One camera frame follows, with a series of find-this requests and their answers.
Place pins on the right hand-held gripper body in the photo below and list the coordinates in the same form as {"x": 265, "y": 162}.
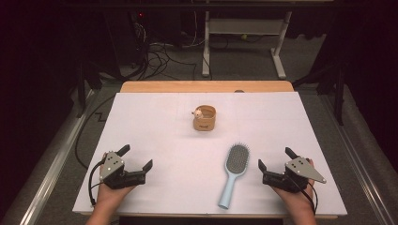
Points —
{"x": 300, "y": 168}

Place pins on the white board table cover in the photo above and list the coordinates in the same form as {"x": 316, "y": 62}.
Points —
{"x": 187, "y": 175}

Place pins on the small animal figurine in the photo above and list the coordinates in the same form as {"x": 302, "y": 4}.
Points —
{"x": 197, "y": 113}

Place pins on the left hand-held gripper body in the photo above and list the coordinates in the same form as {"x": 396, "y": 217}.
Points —
{"x": 111, "y": 165}

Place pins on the aluminium floor rail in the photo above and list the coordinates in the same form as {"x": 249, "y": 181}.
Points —
{"x": 359, "y": 162}
{"x": 53, "y": 162}

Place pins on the black computer tower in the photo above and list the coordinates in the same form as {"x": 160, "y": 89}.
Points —
{"x": 125, "y": 40}

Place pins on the person's right hand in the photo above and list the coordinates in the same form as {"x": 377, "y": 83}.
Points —
{"x": 295, "y": 200}

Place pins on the black stand leg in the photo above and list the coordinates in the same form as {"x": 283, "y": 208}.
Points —
{"x": 83, "y": 87}
{"x": 339, "y": 93}

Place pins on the white metal desk frame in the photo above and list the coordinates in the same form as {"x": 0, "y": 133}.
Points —
{"x": 247, "y": 26}

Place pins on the wooden table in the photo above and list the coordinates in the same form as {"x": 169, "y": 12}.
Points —
{"x": 175, "y": 86}

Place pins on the light blue hairbrush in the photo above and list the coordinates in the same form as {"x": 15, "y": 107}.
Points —
{"x": 237, "y": 160}

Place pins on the round wooden cup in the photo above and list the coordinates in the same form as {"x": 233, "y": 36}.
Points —
{"x": 205, "y": 122}

